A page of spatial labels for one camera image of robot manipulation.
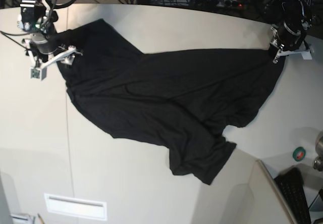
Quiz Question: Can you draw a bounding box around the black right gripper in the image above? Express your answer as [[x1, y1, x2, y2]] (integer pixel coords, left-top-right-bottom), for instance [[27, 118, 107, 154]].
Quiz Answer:
[[29, 33, 59, 55]]

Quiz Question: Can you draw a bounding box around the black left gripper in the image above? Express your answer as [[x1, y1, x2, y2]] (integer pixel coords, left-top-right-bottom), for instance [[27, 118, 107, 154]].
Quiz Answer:
[[271, 21, 306, 51]]

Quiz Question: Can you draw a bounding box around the black t-shirt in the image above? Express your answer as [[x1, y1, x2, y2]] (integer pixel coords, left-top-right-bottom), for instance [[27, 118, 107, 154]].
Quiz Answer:
[[52, 19, 285, 185]]

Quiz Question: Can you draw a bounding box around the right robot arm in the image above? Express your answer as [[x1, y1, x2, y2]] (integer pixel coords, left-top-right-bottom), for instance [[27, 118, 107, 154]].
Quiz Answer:
[[18, 0, 76, 55]]

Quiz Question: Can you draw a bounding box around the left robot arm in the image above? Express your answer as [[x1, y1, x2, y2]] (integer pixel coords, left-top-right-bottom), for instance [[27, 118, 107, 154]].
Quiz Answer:
[[263, 0, 313, 53]]

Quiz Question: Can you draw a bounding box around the black power strip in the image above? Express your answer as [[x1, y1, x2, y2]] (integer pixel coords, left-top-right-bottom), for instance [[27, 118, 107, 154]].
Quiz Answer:
[[188, 0, 249, 9]]

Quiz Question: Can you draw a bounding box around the green tape roll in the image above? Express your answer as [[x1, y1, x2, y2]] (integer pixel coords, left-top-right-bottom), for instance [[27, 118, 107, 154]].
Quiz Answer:
[[292, 147, 306, 162]]

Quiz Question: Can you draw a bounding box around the silver metal cylinder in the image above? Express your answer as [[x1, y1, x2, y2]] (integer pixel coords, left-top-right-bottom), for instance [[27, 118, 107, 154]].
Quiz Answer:
[[313, 137, 323, 172]]

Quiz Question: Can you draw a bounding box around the black keyboard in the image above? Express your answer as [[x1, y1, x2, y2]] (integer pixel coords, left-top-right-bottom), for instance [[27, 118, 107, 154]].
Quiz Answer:
[[274, 167, 311, 224]]

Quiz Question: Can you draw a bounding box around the pencil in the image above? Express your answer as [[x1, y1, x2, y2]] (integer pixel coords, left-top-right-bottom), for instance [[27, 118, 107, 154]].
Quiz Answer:
[[37, 213, 45, 224]]

